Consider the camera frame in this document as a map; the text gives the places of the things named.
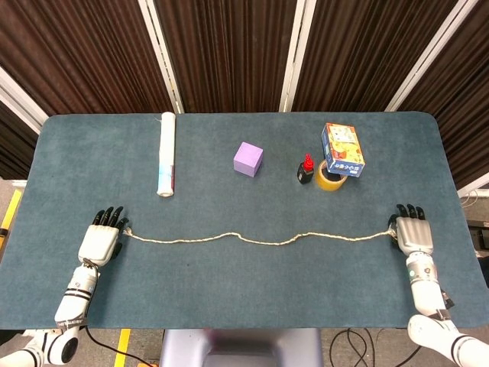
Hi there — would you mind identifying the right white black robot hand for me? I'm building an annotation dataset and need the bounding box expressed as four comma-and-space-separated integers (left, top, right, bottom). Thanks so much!
387, 203, 435, 256

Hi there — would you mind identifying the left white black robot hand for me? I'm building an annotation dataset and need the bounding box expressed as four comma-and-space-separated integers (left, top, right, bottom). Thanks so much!
77, 206, 130, 268

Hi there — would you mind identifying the beige twisted rope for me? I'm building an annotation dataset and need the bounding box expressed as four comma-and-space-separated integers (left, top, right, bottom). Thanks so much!
124, 227, 397, 246

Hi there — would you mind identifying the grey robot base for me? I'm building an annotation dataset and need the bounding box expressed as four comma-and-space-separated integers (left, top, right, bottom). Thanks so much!
159, 327, 322, 367

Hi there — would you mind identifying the black equipment box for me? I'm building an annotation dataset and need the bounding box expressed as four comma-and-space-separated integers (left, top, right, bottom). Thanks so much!
468, 219, 489, 252

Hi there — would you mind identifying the yellow floor tape strip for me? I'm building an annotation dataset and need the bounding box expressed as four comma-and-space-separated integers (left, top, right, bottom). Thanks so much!
114, 328, 131, 367
2, 189, 23, 230

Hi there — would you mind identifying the yellow adhesive tape roll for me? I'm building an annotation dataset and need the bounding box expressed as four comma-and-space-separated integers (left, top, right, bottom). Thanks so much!
315, 159, 349, 194

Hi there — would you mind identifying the blue printed cardboard box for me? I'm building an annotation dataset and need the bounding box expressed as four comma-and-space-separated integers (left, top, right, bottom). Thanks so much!
319, 122, 366, 179

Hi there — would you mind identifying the white rolled paper tube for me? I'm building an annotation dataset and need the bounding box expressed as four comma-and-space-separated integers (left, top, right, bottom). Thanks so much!
156, 111, 177, 198

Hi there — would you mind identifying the black bottle red cap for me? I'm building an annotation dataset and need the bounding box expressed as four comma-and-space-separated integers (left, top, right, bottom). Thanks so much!
296, 153, 316, 186

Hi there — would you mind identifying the brown pleated partition panel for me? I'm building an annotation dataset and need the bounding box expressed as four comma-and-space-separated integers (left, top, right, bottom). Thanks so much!
0, 0, 175, 115
397, 0, 489, 190
0, 101, 39, 180
292, 0, 459, 112
152, 0, 299, 114

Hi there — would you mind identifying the blue felt table cover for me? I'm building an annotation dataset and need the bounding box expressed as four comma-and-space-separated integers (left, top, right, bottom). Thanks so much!
0, 110, 489, 330

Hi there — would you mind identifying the purple foam cube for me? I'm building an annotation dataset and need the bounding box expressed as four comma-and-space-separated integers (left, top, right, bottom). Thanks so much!
233, 141, 264, 178

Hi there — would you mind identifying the white partition frame post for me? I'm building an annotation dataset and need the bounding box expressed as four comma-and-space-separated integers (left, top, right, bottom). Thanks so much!
384, 0, 481, 112
0, 67, 50, 135
456, 177, 489, 198
278, 0, 307, 113
137, 0, 185, 114

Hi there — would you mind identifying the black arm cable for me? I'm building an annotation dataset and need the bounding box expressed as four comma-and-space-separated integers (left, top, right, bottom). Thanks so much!
84, 327, 157, 367

